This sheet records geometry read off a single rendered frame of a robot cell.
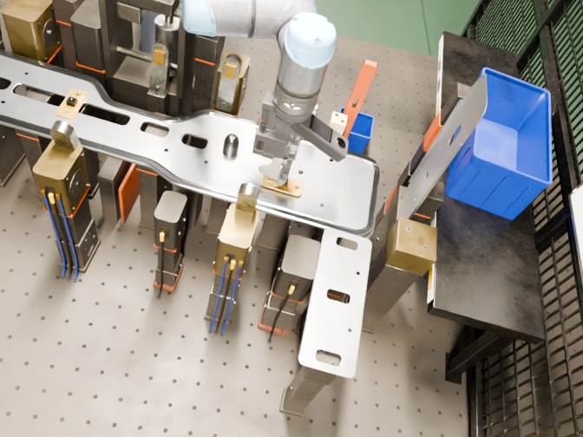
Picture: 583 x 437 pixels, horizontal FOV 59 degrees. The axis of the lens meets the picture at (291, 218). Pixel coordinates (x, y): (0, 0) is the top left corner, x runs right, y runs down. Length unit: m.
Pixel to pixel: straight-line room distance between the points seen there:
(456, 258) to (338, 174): 0.30
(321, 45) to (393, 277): 0.50
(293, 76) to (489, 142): 0.64
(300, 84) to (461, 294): 0.50
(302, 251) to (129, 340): 0.44
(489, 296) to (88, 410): 0.82
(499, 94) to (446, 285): 0.53
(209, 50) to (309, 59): 0.42
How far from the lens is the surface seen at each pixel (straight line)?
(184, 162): 1.08
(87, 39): 1.28
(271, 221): 1.23
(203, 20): 0.87
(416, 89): 1.94
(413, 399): 1.28
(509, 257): 1.14
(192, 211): 1.29
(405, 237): 1.01
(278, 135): 0.94
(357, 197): 1.10
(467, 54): 1.58
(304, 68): 0.81
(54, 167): 1.02
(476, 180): 1.12
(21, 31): 1.30
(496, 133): 1.37
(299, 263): 1.00
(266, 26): 0.88
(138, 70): 1.32
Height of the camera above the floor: 1.82
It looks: 53 degrees down
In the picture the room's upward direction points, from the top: 20 degrees clockwise
